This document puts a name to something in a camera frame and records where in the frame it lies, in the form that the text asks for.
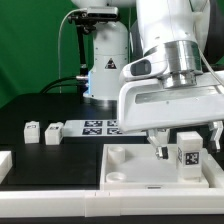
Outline white left fence piece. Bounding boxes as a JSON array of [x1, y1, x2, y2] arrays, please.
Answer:
[[0, 151, 13, 184]]

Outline white right fence rail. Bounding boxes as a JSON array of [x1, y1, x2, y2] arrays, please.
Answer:
[[202, 149, 224, 189]]

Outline white fence rail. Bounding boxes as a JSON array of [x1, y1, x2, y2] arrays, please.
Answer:
[[202, 149, 224, 189], [0, 188, 224, 218]]

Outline white thin cable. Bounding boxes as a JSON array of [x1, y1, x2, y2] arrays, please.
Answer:
[[57, 9, 81, 94]]

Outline white front fence rail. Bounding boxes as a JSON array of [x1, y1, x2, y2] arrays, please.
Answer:
[[0, 188, 224, 218]]

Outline black camera on stand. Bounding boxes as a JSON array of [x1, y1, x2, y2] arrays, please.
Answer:
[[68, 6, 120, 80]]

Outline white sheet with markers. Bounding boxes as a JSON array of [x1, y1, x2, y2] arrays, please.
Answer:
[[61, 119, 148, 138]]

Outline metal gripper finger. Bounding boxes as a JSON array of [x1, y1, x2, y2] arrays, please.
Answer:
[[209, 121, 224, 153], [147, 129, 168, 159]]

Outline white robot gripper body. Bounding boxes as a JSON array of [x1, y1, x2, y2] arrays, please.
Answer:
[[117, 54, 224, 133]]

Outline black cables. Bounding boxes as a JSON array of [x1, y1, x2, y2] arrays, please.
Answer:
[[39, 77, 89, 94]]

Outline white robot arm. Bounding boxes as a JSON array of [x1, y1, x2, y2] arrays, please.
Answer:
[[71, 0, 224, 159]]

